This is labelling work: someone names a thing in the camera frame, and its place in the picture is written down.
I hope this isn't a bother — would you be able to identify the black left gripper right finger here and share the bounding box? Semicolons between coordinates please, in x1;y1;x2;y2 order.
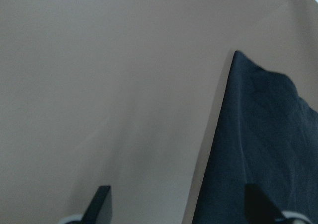
244;184;286;224

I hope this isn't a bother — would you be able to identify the black printed t-shirt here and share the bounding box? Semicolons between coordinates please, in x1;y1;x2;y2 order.
193;51;318;224

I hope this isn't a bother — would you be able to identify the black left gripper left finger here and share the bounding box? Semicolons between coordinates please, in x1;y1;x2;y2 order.
83;186;112;224

